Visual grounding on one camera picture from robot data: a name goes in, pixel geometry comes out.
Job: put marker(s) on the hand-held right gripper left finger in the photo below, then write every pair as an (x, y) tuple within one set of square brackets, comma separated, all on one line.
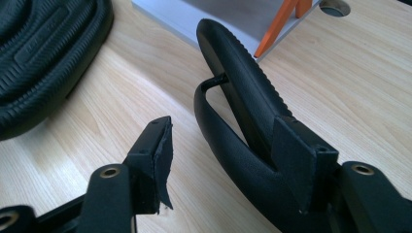
[(147, 161)]

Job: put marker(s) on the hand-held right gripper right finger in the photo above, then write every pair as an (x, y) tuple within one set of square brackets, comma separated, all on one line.
[(294, 155)]

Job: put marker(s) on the black shoe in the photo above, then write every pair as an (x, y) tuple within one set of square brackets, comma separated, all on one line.
[(48, 64), (249, 81)]

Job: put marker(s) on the white shoe rack orange posts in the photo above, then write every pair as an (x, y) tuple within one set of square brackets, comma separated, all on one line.
[(226, 19)]

